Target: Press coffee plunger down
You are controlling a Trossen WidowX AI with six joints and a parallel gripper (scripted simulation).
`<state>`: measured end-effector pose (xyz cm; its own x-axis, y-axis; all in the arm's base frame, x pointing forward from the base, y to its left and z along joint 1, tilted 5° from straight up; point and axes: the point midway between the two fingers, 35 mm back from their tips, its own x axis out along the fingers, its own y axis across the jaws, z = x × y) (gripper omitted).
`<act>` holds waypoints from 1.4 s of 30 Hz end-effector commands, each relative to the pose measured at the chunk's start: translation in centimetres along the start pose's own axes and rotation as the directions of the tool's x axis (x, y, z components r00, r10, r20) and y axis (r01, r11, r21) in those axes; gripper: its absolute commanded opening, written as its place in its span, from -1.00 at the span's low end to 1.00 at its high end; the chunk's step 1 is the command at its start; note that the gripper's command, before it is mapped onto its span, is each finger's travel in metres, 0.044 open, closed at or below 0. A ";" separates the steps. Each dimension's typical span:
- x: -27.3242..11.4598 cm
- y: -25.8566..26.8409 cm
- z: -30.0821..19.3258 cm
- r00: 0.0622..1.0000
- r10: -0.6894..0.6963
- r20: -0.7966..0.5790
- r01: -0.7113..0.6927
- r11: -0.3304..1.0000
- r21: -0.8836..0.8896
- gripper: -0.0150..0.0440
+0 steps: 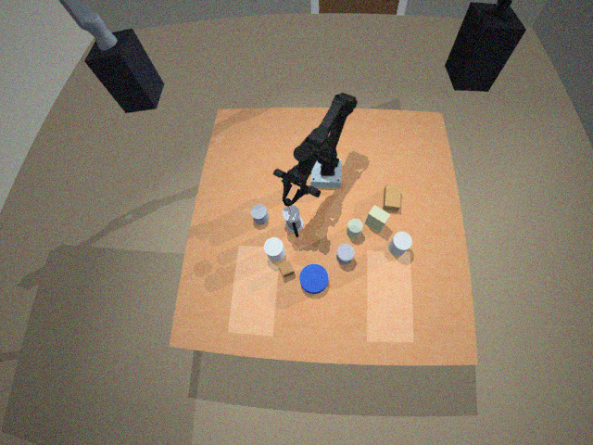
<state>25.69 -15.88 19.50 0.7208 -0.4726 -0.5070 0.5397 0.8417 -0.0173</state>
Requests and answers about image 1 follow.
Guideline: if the tan rectangular block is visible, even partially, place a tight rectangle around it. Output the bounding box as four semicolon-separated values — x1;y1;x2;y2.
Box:
383;184;401;211

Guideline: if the small brown cube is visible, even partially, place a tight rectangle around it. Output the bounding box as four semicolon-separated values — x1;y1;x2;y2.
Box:
279;261;295;277

